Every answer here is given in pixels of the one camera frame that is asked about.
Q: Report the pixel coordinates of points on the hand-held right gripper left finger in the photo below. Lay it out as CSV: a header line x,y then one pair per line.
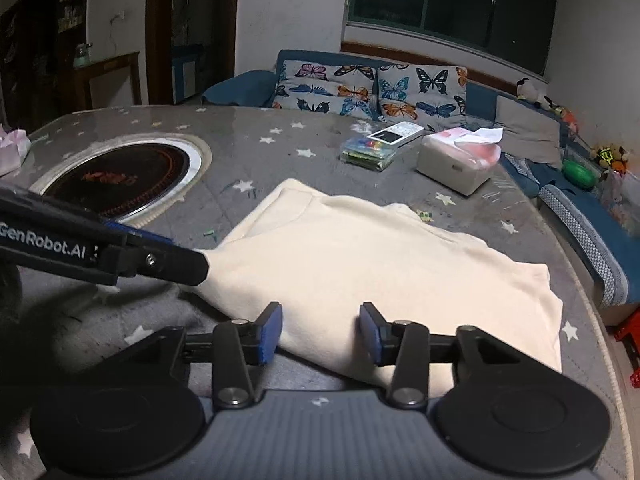
x,y
269,335

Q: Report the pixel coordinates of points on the pink tissue pack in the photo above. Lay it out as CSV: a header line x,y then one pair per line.
x,y
12,152

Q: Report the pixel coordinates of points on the green ball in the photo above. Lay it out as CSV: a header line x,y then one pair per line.
x,y
580,175

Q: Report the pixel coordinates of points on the green jar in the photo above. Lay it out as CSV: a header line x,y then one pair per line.
x,y
82,56

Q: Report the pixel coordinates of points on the round built-in hotplate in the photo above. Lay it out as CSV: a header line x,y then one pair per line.
x,y
120,175

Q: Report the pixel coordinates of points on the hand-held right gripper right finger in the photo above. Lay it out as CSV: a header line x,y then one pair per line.
x,y
371,335

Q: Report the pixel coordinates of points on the red stool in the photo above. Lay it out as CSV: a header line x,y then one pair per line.
x,y
630,345

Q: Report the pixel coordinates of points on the dark window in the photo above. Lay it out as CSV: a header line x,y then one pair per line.
x,y
450,10

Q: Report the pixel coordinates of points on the butterfly-print cushion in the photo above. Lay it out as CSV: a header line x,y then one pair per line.
x,y
325,87
420,95

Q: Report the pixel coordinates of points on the clear plastic box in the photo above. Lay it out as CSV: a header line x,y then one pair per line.
x,y
367,152

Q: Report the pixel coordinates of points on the white plush toy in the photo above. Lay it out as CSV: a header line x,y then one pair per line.
x,y
527,91

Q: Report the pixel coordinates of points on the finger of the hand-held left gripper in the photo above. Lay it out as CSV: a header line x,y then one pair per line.
x,y
170,265
135,234

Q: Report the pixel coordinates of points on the brown wooden door frame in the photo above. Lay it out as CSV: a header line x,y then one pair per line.
x,y
152,35

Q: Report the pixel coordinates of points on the yellow black plush toy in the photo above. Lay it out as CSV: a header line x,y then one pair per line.
x,y
610,156

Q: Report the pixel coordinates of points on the grey cushion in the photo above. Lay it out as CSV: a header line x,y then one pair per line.
x,y
530,130

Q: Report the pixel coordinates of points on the white tissue box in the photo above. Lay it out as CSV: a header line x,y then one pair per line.
x,y
452,167

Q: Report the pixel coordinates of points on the blue sofa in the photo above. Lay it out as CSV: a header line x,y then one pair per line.
x,y
482,95

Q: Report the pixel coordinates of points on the blue pillow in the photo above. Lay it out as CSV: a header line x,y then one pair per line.
x,y
240,89

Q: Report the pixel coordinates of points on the white calculator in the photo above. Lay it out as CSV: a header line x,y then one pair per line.
x,y
395,135

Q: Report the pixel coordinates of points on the cream sweater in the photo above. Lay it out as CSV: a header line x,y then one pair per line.
x,y
375,260

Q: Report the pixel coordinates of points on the blue white cabinet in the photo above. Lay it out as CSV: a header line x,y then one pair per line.
x,y
186,72

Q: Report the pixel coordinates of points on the dark wooden shelf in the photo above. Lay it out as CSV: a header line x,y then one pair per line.
x,y
30,50

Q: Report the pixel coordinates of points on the wooden desk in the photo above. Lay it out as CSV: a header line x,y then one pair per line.
x,y
107,72

